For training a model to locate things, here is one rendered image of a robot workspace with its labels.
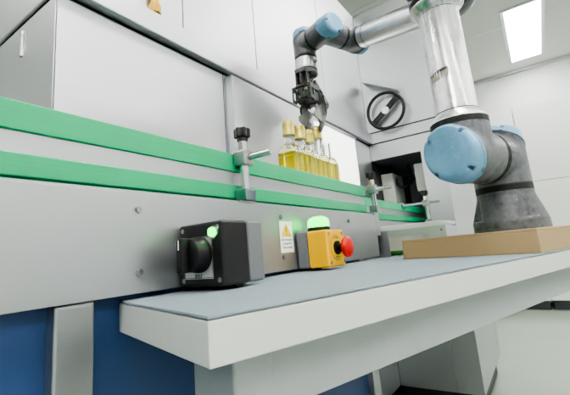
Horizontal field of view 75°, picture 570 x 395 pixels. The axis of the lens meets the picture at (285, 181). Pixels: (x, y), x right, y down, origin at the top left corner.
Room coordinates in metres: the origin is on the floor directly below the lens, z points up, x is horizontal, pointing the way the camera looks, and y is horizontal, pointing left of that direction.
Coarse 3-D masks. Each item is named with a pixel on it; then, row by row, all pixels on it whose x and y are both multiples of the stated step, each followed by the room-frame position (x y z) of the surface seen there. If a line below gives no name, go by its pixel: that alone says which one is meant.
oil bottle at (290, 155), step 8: (288, 144) 1.00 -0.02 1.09; (296, 144) 1.02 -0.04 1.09; (280, 152) 1.02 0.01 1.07; (288, 152) 1.00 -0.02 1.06; (296, 152) 1.00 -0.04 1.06; (280, 160) 1.02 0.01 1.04; (288, 160) 1.00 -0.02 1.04; (296, 160) 1.00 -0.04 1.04; (296, 168) 1.00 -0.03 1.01; (304, 168) 1.03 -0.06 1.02
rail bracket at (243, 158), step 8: (240, 128) 0.61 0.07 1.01; (248, 128) 0.62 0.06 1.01; (240, 136) 0.62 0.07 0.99; (248, 136) 0.62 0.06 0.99; (240, 144) 0.62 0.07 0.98; (240, 152) 0.61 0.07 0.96; (248, 152) 0.62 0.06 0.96; (256, 152) 0.60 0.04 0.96; (264, 152) 0.59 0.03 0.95; (240, 160) 0.61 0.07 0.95; (248, 160) 0.61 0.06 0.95; (240, 168) 0.62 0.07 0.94; (248, 168) 0.62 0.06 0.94; (240, 176) 0.62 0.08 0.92; (248, 176) 0.62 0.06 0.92; (240, 184) 0.62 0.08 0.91; (248, 184) 0.62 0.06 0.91; (240, 192) 0.61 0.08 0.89; (248, 192) 0.61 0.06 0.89; (240, 200) 0.61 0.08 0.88; (248, 200) 0.62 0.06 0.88
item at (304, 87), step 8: (296, 72) 1.12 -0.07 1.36; (304, 72) 1.12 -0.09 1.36; (312, 72) 1.14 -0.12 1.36; (296, 80) 1.12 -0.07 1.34; (304, 80) 1.13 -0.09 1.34; (312, 80) 1.15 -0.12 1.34; (296, 88) 1.13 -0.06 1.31; (304, 88) 1.11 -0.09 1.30; (312, 88) 1.12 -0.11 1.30; (296, 96) 1.13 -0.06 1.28; (304, 96) 1.11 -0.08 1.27; (312, 96) 1.10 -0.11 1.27; (320, 96) 1.14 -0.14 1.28; (296, 104) 1.15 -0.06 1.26; (304, 104) 1.15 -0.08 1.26; (312, 104) 1.16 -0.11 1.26
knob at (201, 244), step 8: (176, 240) 0.45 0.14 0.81; (184, 240) 0.45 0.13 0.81; (192, 240) 0.45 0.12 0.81; (200, 240) 0.46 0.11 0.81; (176, 248) 0.45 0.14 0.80; (184, 248) 0.45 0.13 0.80; (192, 248) 0.45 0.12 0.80; (200, 248) 0.45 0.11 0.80; (208, 248) 0.46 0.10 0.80; (176, 256) 0.45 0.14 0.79; (184, 256) 0.45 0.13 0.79; (192, 256) 0.45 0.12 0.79; (200, 256) 0.45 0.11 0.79; (208, 256) 0.46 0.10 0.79; (176, 264) 0.45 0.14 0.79; (184, 264) 0.45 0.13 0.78; (192, 264) 0.45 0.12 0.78; (200, 264) 0.45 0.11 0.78; (208, 264) 0.46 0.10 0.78; (184, 272) 0.45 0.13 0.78; (192, 272) 0.46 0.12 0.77; (200, 272) 0.47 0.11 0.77
